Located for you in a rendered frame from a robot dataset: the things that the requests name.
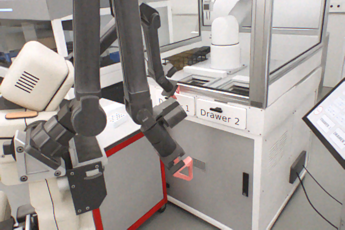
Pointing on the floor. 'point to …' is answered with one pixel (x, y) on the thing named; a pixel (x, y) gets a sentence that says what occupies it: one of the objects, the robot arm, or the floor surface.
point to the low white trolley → (129, 177)
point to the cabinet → (241, 169)
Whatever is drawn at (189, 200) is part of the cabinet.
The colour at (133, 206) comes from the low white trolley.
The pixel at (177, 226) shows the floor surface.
